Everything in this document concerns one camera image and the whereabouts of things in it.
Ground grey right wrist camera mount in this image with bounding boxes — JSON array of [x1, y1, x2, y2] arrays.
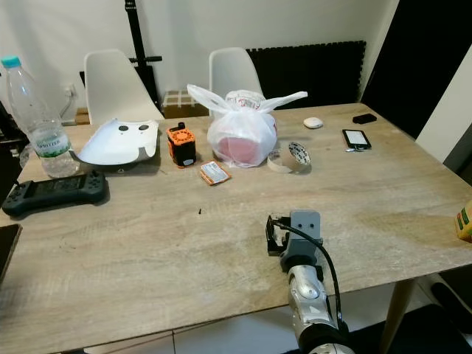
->
[[288, 210, 322, 263]]

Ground small black case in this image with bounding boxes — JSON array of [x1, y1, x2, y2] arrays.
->
[[352, 112, 378, 125]]

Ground black stand pole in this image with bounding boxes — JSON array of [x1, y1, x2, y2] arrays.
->
[[124, 0, 163, 104]]

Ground black foam wall panel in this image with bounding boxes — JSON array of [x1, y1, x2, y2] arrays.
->
[[247, 40, 367, 111]]

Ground black handheld game controller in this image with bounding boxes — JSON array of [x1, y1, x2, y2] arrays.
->
[[1, 171, 108, 218]]

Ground white curved plastic cover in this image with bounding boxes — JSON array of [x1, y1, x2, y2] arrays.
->
[[77, 118, 161, 167]]

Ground small orange black device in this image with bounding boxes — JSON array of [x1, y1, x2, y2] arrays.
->
[[166, 122, 197, 169]]

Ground yellow green juice carton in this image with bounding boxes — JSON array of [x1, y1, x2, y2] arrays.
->
[[455, 201, 472, 243]]

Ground white plastic bag pink contents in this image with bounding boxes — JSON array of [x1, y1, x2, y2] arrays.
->
[[187, 83, 309, 168]]

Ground plain black floor mat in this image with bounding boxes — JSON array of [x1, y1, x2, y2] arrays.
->
[[350, 277, 472, 354]]

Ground crushed clear plastic bottle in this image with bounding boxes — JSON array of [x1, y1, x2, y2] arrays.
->
[[19, 144, 39, 167]]

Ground beige tape roll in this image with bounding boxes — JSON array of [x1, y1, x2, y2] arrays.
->
[[267, 141, 312, 174]]

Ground white checkered box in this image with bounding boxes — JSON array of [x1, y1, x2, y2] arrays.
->
[[162, 90, 211, 111]]

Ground clear water bottle teal cap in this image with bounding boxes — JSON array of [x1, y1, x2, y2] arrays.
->
[[1, 55, 80, 179]]

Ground wooden table leg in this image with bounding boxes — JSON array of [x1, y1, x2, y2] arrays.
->
[[380, 279, 417, 351]]

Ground orange snack packet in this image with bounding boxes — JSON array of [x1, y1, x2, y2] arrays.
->
[[199, 161, 232, 186]]

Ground black e-reader white screen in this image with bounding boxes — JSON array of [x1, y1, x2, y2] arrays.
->
[[342, 128, 373, 153]]

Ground white plastic shell chair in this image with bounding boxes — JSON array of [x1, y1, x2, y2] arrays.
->
[[83, 49, 164, 125], [208, 47, 263, 100]]

